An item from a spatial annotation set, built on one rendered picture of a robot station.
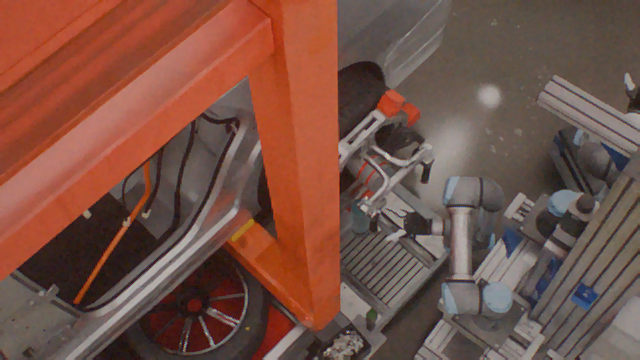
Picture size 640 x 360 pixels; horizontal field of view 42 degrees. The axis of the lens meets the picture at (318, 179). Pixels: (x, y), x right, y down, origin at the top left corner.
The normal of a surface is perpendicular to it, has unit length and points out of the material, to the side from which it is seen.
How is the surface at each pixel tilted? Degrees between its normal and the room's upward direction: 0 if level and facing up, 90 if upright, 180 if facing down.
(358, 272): 0
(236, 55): 90
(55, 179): 0
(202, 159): 6
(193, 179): 10
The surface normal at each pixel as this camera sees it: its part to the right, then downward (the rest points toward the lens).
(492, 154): -0.03, -0.45
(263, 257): -0.44, -0.72
